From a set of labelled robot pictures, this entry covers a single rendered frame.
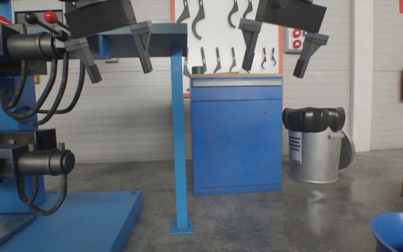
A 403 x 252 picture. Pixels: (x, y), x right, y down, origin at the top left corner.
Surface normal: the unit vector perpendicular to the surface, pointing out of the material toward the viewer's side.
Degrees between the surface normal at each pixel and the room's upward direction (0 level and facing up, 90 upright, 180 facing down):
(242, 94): 90
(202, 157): 90
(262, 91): 90
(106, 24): 114
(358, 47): 90
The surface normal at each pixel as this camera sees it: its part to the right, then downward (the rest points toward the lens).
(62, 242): -0.03, -1.00
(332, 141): 0.13, 0.14
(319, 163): -0.26, 0.15
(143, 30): -0.09, 0.48
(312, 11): 0.12, 0.47
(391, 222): 0.11, -0.39
